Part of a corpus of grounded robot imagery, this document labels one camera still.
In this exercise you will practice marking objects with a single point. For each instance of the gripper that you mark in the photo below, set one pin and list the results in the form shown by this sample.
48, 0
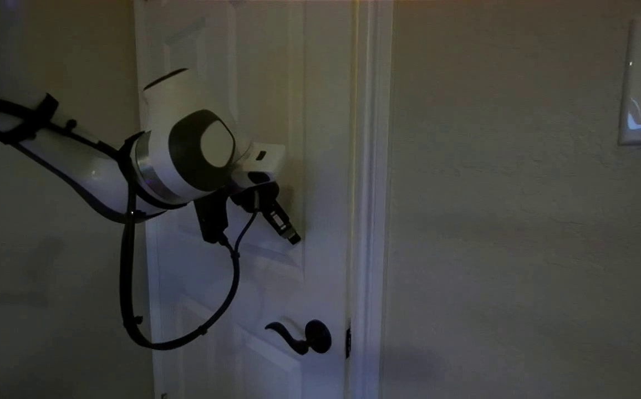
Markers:
258, 194

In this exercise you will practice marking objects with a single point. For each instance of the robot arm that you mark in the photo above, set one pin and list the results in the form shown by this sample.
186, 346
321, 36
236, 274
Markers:
93, 166

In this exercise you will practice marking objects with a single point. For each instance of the white panel door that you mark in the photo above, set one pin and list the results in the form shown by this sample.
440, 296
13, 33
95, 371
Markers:
276, 288

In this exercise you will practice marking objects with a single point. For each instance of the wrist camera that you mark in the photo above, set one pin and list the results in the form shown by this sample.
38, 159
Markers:
210, 213

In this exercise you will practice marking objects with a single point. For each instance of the white door frame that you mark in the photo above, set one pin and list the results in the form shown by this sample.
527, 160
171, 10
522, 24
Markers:
369, 221

